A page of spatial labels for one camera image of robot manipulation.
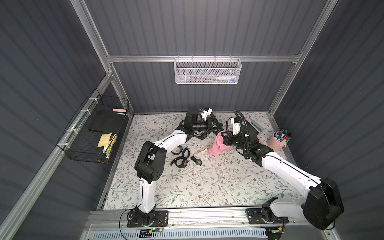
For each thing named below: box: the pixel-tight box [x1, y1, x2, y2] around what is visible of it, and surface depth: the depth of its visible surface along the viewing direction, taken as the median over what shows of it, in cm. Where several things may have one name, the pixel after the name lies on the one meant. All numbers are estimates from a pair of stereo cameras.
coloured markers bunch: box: [274, 129, 292, 142], surface depth 93 cm
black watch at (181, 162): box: [170, 145, 191, 169], surface depth 96 cm
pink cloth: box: [208, 130, 233, 155], surface depth 83 cm
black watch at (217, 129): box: [209, 123, 224, 136], surface depth 82 cm
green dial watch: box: [190, 155, 203, 166], surface depth 95 cm
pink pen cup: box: [267, 131, 289, 152], surface depth 93 cm
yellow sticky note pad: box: [97, 133, 112, 148], surface depth 73 cm
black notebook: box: [88, 110, 127, 134], surface depth 77 cm
